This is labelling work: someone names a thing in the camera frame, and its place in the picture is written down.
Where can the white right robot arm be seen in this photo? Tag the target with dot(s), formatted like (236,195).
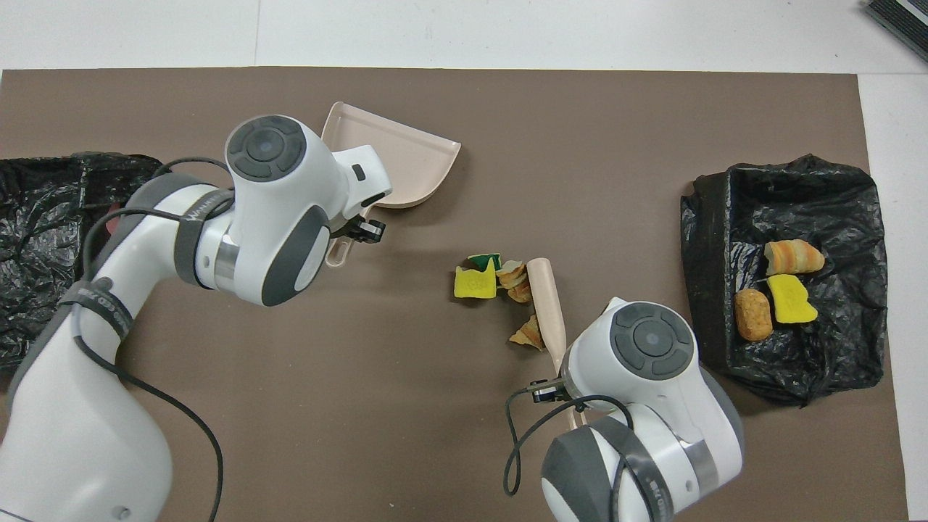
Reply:
(652,406)

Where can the beige hand brush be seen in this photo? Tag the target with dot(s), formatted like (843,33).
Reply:
(547,312)

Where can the black bag lined pink bin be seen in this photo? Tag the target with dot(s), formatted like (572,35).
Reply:
(36,217)

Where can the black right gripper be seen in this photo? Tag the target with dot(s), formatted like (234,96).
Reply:
(547,391)

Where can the dark ridged panel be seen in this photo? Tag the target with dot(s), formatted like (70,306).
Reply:
(902,22)

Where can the beige plastic dustpan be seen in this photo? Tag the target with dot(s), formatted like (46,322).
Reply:
(406,163)

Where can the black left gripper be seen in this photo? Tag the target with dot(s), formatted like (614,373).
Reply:
(370,230)

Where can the striped croissant piece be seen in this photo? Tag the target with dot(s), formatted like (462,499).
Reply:
(794,257)
(529,335)
(516,279)

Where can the green and yellow sponge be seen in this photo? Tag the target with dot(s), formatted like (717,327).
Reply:
(484,259)

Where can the embossed yellow sponge piece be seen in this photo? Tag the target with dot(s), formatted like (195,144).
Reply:
(475,284)

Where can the brown peanut shaped bread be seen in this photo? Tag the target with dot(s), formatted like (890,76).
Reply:
(753,315)

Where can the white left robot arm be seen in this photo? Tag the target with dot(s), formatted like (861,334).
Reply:
(283,217)

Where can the brown table mat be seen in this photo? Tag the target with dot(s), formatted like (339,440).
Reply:
(362,399)

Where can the plain yellow sponge piece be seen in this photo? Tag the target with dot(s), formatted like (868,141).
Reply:
(792,301)

